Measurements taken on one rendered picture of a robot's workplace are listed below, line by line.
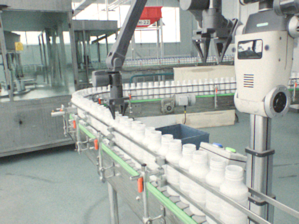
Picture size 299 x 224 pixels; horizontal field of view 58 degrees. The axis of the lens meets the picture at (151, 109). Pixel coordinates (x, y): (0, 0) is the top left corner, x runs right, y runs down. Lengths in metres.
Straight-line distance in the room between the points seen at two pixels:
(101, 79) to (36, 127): 3.19
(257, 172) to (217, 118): 4.09
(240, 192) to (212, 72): 4.76
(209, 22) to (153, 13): 7.06
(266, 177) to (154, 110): 1.54
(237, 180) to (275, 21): 0.88
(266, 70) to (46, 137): 3.57
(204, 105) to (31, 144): 2.63
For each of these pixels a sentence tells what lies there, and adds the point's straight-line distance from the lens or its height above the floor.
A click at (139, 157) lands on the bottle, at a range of 1.01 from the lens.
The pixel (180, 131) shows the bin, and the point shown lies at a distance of 1.90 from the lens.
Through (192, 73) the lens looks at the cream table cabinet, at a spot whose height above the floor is 1.08.
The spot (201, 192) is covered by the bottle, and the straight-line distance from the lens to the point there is 0.72.
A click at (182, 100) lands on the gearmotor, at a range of 2.61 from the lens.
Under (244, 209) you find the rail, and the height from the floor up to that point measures 1.11.
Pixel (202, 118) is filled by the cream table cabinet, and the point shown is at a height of 0.18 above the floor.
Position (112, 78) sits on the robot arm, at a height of 1.33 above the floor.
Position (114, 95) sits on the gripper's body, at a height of 1.26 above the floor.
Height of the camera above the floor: 1.41
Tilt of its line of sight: 11 degrees down
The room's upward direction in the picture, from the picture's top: 3 degrees counter-clockwise
